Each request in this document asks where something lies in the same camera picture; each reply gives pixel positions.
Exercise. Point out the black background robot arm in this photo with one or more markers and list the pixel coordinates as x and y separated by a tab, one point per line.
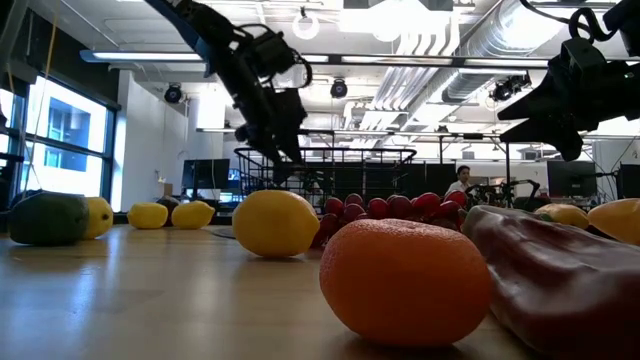
482	192

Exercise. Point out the yellow lemon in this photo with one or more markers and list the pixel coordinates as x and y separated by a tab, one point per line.
100	217
275	225
192	215
147	216

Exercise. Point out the large window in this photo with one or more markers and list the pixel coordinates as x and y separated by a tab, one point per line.
65	125

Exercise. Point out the orange-yellow bell pepper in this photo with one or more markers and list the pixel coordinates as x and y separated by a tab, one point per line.
617	220

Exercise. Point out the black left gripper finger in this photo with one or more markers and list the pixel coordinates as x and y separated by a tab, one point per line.
265	135
291	120

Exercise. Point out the orange fruit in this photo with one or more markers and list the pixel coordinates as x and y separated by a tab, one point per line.
405	282

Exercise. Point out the round grey woven mat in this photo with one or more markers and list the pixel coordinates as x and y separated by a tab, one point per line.
225	233

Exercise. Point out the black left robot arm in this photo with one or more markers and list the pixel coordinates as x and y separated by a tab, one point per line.
175	12

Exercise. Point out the long ceiling light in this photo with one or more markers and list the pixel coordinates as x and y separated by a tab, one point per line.
145	56

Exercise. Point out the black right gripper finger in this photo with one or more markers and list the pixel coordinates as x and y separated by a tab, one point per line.
545	102
555	135

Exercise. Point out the black ceiling spotlight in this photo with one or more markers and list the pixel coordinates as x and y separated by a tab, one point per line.
173	94
338	89
507	89

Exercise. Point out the black partition panel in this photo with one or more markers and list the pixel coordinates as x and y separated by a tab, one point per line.
435	180

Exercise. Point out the black metal gantry frame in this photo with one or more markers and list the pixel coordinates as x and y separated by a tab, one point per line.
507	170

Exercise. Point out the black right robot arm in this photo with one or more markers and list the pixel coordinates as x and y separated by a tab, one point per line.
627	20

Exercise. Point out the silver ceiling air duct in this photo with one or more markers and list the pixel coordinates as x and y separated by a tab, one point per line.
500	40

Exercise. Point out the green cucumber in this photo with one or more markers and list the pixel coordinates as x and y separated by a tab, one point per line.
47	220

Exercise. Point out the person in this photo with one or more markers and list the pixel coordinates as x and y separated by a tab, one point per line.
457	186

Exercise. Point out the yellow bell pepper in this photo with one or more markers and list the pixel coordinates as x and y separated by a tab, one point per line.
565	215

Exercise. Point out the black computer monitor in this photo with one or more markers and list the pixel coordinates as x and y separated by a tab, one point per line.
205	174
630	181
572	178

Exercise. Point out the red grape bunch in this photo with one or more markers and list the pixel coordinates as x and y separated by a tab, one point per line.
425	205

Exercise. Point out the purple cabbage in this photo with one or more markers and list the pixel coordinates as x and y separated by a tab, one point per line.
170	207

